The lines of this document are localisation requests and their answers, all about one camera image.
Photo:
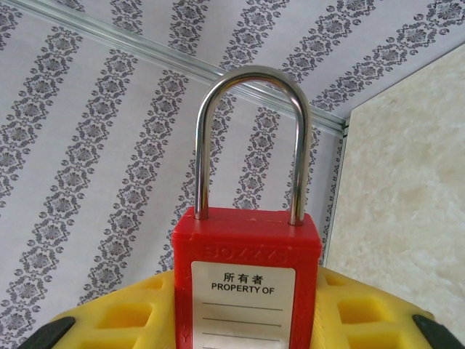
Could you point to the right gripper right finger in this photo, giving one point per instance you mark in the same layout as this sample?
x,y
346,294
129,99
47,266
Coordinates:
x,y
399,334

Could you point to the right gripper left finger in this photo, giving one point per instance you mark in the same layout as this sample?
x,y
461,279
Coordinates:
x,y
160,312

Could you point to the red padlock steel shackle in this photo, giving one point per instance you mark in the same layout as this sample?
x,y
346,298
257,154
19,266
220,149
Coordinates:
x,y
247,254

